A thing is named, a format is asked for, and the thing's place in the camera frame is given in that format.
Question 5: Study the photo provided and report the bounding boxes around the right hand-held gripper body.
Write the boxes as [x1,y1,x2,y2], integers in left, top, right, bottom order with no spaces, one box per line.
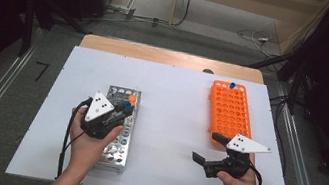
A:
[201,129,274,185]

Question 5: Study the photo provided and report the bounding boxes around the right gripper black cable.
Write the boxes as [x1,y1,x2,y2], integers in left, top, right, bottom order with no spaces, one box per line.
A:
[245,163,270,185]

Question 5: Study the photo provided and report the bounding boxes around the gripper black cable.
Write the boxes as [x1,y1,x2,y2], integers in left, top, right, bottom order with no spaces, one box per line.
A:
[55,94,95,184]
[245,163,270,185]

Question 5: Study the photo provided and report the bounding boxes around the orange plastic test tube rack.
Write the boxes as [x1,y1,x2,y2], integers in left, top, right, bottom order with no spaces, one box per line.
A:
[201,78,262,152]

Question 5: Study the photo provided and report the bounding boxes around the white floor cable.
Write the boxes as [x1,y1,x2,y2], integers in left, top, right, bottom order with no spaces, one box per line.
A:
[233,26,287,60]

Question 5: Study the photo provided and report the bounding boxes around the black metal stand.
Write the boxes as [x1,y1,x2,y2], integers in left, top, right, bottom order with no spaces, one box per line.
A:
[236,44,310,106]
[16,0,95,68]

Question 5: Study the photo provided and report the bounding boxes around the person's left hand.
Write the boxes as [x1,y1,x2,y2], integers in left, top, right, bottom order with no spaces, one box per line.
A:
[62,105,126,181]

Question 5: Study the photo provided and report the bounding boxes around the grey floor cables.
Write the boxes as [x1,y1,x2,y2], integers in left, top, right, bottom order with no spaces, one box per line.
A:
[103,3,174,31]

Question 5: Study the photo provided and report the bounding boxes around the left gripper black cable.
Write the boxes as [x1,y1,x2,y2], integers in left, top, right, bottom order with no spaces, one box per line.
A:
[55,94,95,184]

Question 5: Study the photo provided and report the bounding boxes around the silver metal test tube rack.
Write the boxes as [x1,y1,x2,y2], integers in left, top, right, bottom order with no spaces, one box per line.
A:
[92,84,143,176]

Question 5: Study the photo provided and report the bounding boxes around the black hanging cable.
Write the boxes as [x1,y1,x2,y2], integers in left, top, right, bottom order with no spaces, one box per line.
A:
[172,0,197,30]

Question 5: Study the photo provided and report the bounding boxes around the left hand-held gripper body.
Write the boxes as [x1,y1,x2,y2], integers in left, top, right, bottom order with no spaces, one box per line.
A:
[78,89,129,144]

